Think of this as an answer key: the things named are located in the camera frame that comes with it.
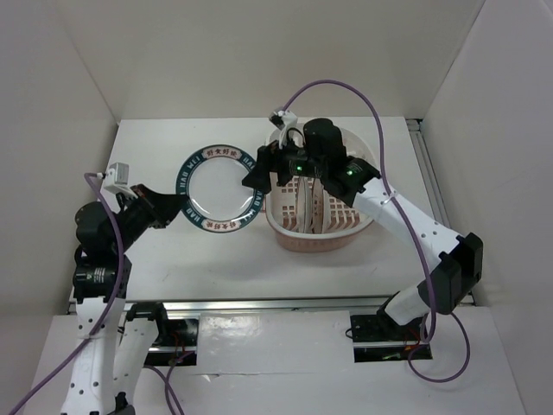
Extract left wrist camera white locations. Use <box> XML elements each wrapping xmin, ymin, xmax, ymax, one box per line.
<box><xmin>101</xmin><ymin>162</ymin><xmax>135</xmax><ymax>198</ymax></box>

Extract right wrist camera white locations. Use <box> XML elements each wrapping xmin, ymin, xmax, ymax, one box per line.
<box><xmin>269</xmin><ymin>109</ymin><xmax>298</xmax><ymax>149</ymax></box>

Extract aluminium rail right side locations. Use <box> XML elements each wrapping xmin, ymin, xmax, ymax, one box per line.
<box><xmin>406</xmin><ymin>118</ymin><xmax>450</xmax><ymax>227</ymax></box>

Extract white plate dark teal rim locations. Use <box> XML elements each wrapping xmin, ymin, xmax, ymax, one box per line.
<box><xmin>175</xmin><ymin>144</ymin><xmax>264</xmax><ymax>233</ymax></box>

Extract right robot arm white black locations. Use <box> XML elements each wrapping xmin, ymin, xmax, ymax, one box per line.
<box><xmin>242</xmin><ymin>111</ymin><xmax>483</xmax><ymax>339</ymax></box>

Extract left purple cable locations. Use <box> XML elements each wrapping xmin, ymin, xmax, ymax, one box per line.
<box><xmin>8</xmin><ymin>171</ymin><xmax>185</xmax><ymax>415</ymax></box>

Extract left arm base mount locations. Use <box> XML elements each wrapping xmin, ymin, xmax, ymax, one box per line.
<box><xmin>145</xmin><ymin>316</ymin><xmax>200</xmax><ymax>367</ymax></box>

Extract white plate orange sunburst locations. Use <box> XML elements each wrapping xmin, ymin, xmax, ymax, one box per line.
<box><xmin>311</xmin><ymin>179</ymin><xmax>325</xmax><ymax>234</ymax></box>

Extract aluminium rail front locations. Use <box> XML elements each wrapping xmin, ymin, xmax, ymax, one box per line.
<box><xmin>67</xmin><ymin>291</ymin><xmax>398</xmax><ymax>316</ymax></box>

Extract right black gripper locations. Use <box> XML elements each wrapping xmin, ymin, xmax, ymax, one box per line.
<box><xmin>241</xmin><ymin>130</ymin><xmax>326</xmax><ymax>194</ymax></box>

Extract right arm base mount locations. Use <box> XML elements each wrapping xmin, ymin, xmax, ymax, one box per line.
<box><xmin>345</xmin><ymin>315</ymin><xmax>433</xmax><ymax>363</ymax></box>

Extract aluminium rail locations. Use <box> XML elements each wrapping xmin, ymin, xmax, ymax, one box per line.
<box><xmin>67</xmin><ymin>291</ymin><xmax>398</xmax><ymax>316</ymax></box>
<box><xmin>406</xmin><ymin>118</ymin><xmax>450</xmax><ymax>227</ymax></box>

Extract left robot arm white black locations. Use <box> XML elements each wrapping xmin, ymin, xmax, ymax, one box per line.
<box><xmin>60</xmin><ymin>184</ymin><xmax>188</xmax><ymax>414</ymax></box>

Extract white plate red characters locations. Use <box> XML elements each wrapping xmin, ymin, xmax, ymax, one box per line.
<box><xmin>296</xmin><ymin>177</ymin><xmax>312</xmax><ymax>233</ymax></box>

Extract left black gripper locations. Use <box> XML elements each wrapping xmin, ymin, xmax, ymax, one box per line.
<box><xmin>111</xmin><ymin>182</ymin><xmax>188</xmax><ymax>253</ymax></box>

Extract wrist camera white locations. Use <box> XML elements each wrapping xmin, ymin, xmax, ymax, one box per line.
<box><xmin>269</xmin><ymin>109</ymin><xmax>298</xmax><ymax>149</ymax></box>
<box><xmin>101</xmin><ymin>162</ymin><xmax>135</xmax><ymax>198</ymax></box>

